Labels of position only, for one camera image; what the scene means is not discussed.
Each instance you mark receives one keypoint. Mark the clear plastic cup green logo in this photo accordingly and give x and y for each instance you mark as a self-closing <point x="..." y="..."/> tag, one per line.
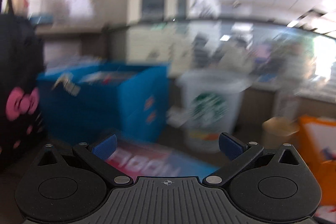
<point x="210" y="108"/>

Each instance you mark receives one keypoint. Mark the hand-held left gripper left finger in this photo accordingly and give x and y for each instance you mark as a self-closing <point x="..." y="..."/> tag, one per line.
<point x="105" y="147"/>

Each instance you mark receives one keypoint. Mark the paper cup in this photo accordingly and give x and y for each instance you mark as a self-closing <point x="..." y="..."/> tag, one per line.
<point x="279" y="126"/>

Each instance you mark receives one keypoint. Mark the red and blue flat packet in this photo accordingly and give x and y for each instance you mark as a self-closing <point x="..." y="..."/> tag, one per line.
<point x="162" y="161"/>

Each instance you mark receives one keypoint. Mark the orange cardboard box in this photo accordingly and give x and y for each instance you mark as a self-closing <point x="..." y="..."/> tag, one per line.
<point x="321" y="161"/>

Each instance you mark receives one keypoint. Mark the black bag pink bow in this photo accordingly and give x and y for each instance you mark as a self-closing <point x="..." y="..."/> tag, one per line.
<point x="18" y="87"/>

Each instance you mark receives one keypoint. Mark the blue cardboard box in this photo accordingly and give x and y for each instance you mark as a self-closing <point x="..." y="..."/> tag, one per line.
<point x="105" y="100"/>

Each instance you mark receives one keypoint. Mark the frosted glass partition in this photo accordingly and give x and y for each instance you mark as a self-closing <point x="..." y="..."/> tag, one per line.
<point x="236" y="50"/>

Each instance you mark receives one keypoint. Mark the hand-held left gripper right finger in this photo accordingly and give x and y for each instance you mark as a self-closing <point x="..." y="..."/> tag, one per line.
<point x="231" y="146"/>

